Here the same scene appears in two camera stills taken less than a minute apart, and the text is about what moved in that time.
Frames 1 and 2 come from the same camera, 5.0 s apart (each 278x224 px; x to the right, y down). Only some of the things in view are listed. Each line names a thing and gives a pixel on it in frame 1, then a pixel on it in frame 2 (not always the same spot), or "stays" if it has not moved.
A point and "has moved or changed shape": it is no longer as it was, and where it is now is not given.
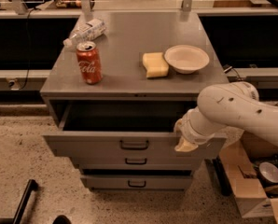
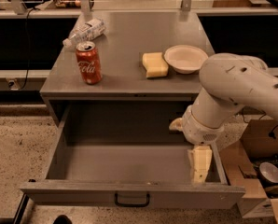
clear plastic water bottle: (89, 31) stays
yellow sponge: (156, 64) stays
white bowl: (187, 59) stays
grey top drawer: (121, 128) has moved or changed shape
